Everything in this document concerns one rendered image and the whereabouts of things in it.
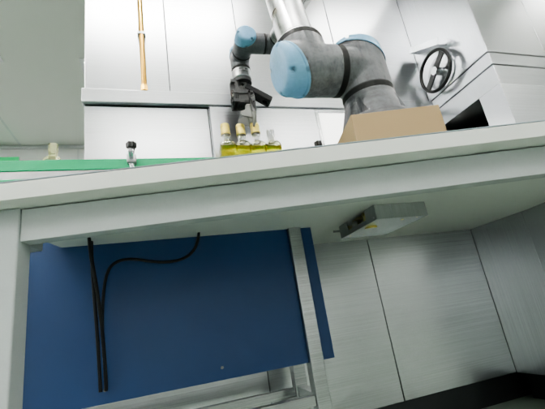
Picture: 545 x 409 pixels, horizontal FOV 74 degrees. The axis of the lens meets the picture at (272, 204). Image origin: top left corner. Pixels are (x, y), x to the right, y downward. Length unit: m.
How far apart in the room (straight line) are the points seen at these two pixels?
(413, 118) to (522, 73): 1.24
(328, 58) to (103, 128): 0.97
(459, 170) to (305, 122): 0.95
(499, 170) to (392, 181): 0.23
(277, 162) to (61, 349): 0.70
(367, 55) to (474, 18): 1.17
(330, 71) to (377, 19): 1.50
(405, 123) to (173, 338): 0.76
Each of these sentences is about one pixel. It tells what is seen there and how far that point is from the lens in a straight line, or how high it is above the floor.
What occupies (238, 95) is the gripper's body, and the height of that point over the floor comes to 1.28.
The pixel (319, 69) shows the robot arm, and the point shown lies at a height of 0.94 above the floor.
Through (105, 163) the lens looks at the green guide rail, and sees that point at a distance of 1.15.
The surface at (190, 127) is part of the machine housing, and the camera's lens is 1.54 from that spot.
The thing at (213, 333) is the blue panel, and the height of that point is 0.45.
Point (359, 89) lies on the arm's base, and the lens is 0.84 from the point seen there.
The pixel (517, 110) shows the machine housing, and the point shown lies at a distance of 1.82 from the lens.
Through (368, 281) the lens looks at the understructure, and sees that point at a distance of 1.54.
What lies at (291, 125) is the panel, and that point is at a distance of 1.61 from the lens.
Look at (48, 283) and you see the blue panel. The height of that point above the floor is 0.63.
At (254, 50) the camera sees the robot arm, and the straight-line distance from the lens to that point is 1.49.
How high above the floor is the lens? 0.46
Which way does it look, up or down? 17 degrees up
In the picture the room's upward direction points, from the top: 9 degrees counter-clockwise
